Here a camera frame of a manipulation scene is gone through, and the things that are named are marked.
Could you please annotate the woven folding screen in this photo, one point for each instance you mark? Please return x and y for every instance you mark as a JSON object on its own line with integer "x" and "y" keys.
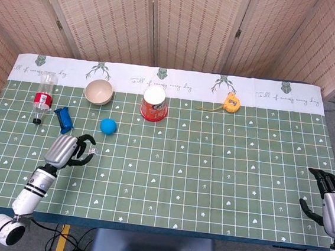
{"x": 106, "y": 16}

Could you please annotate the brass screen hinge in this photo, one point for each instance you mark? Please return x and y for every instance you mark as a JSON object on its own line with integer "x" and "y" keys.
{"x": 59, "y": 25}
{"x": 238, "y": 33}

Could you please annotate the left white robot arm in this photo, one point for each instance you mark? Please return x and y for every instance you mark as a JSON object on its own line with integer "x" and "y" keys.
{"x": 30, "y": 192}

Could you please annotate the yellow tape measure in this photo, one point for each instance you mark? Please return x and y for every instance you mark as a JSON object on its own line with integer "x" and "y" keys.
{"x": 232, "y": 103}

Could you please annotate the beige bowl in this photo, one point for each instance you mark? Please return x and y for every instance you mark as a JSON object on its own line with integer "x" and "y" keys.
{"x": 98, "y": 92}

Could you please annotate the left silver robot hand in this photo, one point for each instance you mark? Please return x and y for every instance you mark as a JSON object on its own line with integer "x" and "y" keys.
{"x": 62, "y": 151}

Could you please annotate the blue ball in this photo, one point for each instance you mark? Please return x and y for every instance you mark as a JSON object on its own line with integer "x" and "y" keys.
{"x": 108, "y": 126}

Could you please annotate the blue-grey chair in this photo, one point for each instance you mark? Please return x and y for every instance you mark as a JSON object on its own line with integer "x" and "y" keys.
{"x": 152, "y": 248}

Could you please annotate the red instant noodle cup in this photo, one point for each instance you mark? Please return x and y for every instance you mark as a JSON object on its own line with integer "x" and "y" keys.
{"x": 154, "y": 106}

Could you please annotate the green grid tablecloth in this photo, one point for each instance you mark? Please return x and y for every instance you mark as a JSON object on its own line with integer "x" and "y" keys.
{"x": 181, "y": 168}

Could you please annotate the clear plastic bottle red label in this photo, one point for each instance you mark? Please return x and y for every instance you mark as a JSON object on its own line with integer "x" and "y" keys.
{"x": 43, "y": 99}

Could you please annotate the white die with dots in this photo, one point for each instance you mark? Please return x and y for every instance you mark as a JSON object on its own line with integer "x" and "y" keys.
{"x": 93, "y": 151}

